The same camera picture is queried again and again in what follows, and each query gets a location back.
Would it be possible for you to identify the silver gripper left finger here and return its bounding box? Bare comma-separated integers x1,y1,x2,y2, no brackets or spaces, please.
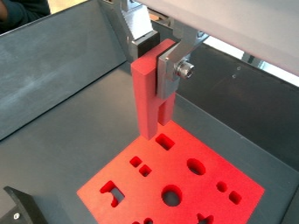
121,0,161,60

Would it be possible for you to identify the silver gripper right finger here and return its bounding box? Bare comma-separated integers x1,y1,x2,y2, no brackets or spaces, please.
157,20,210,99

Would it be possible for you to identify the red double-square peg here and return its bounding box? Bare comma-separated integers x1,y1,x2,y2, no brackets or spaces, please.
131,39,175,139

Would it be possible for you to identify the person in dark clothing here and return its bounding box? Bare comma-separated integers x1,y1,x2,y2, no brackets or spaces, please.
0,0,51,34

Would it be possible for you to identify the red shape-sorting board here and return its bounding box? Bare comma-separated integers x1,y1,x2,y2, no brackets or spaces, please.
78,122,265,224

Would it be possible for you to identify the black curved holder block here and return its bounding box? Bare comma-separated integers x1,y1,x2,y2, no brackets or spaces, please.
0,186,49,224

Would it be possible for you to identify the dark grey bin wall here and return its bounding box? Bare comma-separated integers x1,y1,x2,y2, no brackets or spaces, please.
0,0,299,224

